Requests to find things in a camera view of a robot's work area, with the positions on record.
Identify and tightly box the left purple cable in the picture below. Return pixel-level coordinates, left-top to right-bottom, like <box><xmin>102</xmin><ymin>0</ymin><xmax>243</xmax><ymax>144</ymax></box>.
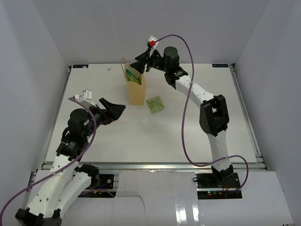
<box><xmin>0</xmin><ymin>96</ymin><xmax>97</xmax><ymax>226</ymax></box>

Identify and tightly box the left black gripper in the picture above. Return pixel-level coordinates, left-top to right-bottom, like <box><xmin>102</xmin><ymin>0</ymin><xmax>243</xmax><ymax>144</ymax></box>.
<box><xmin>84</xmin><ymin>97</ymin><xmax>126</xmax><ymax>138</ymax></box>

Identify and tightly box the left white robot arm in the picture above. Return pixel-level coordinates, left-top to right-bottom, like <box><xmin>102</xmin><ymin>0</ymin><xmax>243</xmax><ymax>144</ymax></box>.
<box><xmin>15</xmin><ymin>97</ymin><xmax>126</xmax><ymax>226</ymax></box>

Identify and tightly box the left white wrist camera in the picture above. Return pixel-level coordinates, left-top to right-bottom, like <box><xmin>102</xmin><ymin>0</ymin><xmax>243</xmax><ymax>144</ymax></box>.
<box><xmin>69</xmin><ymin>89</ymin><xmax>96</xmax><ymax>108</ymax></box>

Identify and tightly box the blue label left corner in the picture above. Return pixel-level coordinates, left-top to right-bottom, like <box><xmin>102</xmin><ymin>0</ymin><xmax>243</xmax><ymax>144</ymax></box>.
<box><xmin>72</xmin><ymin>64</ymin><xmax>89</xmax><ymax>69</ymax></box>

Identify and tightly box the green snack packet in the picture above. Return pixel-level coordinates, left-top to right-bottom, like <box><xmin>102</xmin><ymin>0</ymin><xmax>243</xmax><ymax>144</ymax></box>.
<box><xmin>146</xmin><ymin>96</ymin><xmax>164</xmax><ymax>114</ymax></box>

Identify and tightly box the green chips packet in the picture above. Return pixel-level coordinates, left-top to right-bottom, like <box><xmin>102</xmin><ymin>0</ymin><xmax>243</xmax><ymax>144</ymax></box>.
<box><xmin>126</xmin><ymin>69</ymin><xmax>142</xmax><ymax>85</ymax></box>

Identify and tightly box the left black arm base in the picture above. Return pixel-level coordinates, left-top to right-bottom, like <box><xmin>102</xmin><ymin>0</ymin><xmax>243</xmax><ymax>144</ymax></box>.
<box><xmin>75</xmin><ymin>164</ymin><xmax>114</xmax><ymax>189</ymax></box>

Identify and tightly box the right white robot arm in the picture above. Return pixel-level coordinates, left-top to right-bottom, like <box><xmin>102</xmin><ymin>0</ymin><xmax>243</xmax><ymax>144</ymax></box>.
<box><xmin>131</xmin><ymin>47</ymin><xmax>233</xmax><ymax>188</ymax></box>

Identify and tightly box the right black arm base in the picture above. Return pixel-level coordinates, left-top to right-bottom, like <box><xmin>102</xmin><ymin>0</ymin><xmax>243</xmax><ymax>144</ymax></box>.
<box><xmin>192</xmin><ymin>173</ymin><xmax>243</xmax><ymax>200</ymax></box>

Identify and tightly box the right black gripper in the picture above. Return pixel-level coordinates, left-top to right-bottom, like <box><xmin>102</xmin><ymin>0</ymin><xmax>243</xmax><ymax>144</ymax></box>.
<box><xmin>131</xmin><ymin>48</ymin><xmax>170</xmax><ymax>74</ymax></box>

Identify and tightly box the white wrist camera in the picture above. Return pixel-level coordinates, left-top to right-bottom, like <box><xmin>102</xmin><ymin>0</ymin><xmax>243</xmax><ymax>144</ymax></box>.
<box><xmin>69</xmin><ymin>89</ymin><xmax>96</xmax><ymax>108</ymax></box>
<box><xmin>147</xmin><ymin>35</ymin><xmax>158</xmax><ymax>55</ymax></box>

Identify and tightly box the purple cable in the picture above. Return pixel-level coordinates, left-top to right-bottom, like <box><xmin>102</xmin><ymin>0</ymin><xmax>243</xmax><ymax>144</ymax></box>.
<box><xmin>155</xmin><ymin>34</ymin><xmax>249</xmax><ymax>192</ymax></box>
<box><xmin>0</xmin><ymin>96</ymin><xmax>97</xmax><ymax>226</ymax></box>

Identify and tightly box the brown paper bag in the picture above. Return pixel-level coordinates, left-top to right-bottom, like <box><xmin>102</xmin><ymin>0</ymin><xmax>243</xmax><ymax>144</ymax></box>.
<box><xmin>120</xmin><ymin>57</ymin><xmax>147</xmax><ymax>106</ymax></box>

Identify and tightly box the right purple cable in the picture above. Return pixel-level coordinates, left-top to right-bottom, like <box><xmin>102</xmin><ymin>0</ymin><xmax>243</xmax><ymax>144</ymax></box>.
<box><xmin>155</xmin><ymin>34</ymin><xmax>249</xmax><ymax>192</ymax></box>

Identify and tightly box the blue label right corner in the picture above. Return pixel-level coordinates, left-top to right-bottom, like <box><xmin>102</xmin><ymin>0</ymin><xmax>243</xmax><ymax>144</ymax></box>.
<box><xmin>212</xmin><ymin>64</ymin><xmax>229</xmax><ymax>68</ymax></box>

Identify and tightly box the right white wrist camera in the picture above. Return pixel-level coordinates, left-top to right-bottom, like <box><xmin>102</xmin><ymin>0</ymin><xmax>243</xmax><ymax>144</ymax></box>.
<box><xmin>147</xmin><ymin>35</ymin><xmax>158</xmax><ymax>55</ymax></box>

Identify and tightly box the blue label corner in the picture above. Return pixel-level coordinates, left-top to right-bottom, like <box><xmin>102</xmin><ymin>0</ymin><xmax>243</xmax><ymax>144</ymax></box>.
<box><xmin>212</xmin><ymin>64</ymin><xmax>229</xmax><ymax>68</ymax></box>
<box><xmin>72</xmin><ymin>64</ymin><xmax>89</xmax><ymax>69</ymax></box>

